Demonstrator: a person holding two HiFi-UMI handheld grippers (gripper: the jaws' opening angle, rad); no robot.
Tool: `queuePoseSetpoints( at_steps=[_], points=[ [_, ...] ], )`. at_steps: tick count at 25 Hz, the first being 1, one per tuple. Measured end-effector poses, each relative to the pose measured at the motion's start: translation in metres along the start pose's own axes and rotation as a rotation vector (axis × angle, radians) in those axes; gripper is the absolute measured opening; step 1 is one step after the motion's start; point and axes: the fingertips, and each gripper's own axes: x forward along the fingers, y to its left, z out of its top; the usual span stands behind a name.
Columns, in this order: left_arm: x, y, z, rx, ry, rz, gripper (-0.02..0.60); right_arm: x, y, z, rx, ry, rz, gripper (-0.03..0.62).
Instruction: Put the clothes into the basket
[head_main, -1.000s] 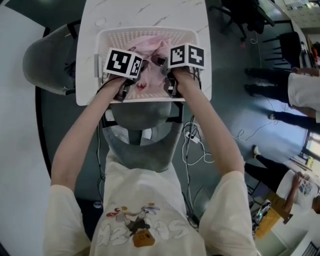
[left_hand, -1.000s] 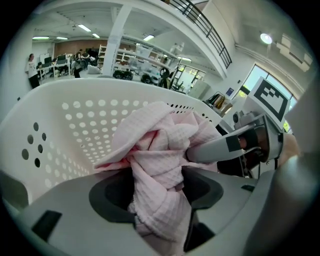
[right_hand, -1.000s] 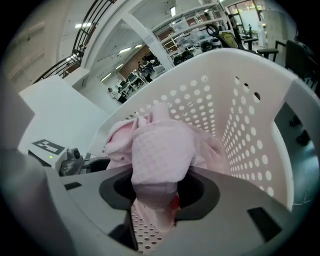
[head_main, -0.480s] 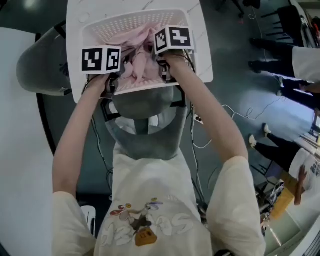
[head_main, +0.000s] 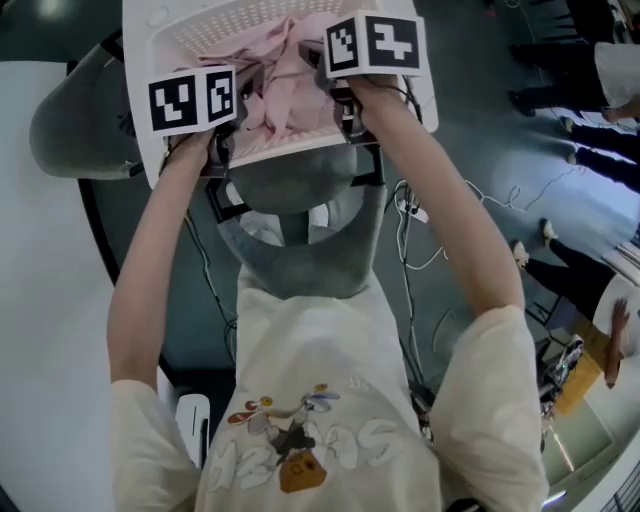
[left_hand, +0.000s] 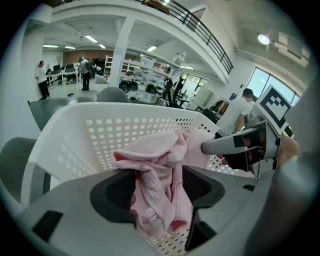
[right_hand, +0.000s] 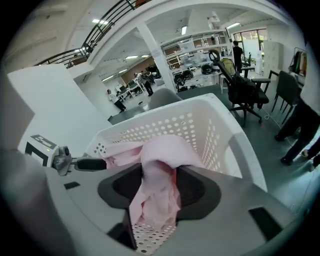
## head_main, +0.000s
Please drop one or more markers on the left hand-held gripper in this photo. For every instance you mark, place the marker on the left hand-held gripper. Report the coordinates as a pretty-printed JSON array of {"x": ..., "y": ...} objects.
[{"x": 190, "y": 100}]

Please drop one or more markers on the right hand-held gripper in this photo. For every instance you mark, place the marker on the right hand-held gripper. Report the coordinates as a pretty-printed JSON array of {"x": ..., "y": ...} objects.
[{"x": 385, "y": 45}]

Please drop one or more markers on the pink clothes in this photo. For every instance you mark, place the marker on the pink clothes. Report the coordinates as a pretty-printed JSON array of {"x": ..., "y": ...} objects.
[{"x": 295, "y": 100}]

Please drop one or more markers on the person's right forearm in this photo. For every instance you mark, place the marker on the person's right forearm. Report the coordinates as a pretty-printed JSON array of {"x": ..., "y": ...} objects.
[{"x": 450, "y": 200}]

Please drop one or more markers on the person's left forearm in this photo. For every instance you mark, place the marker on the person's left forearm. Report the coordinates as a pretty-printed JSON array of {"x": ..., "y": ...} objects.
[{"x": 150, "y": 260}]

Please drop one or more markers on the white marble table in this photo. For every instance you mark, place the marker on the white marble table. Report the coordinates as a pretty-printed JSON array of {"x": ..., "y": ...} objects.
[{"x": 135, "y": 75}]

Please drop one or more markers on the grey upholstered armchair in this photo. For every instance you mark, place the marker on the grey upholstered armchair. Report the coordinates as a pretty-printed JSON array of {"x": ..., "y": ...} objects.
[
  {"x": 310, "y": 270},
  {"x": 75, "y": 130}
]

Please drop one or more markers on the white power strip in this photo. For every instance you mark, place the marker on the white power strip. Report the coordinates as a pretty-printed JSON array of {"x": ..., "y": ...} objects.
[{"x": 414, "y": 211}]

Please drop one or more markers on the person's cream printed shirt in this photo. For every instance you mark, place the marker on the person's cream printed shirt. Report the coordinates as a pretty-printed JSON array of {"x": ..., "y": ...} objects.
[{"x": 310, "y": 350}]

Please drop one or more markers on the white flat device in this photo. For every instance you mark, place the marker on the white flat device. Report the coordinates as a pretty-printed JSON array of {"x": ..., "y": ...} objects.
[{"x": 192, "y": 420}]

